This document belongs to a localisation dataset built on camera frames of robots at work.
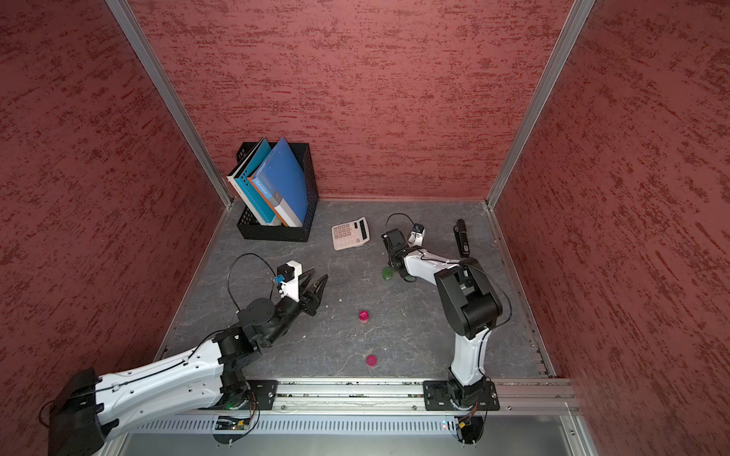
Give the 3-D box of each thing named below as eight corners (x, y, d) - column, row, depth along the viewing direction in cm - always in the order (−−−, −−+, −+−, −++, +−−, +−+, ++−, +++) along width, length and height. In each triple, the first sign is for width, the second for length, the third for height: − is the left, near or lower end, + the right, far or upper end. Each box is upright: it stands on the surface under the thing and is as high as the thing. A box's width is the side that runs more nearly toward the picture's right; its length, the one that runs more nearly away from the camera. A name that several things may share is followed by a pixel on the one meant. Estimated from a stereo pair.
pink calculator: (334, 251, 106) (333, 246, 103) (330, 228, 113) (329, 223, 110) (372, 245, 108) (372, 239, 105) (365, 222, 115) (365, 217, 113)
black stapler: (460, 257, 105) (463, 250, 101) (452, 227, 115) (455, 218, 111) (468, 257, 106) (472, 250, 101) (460, 227, 115) (464, 218, 111)
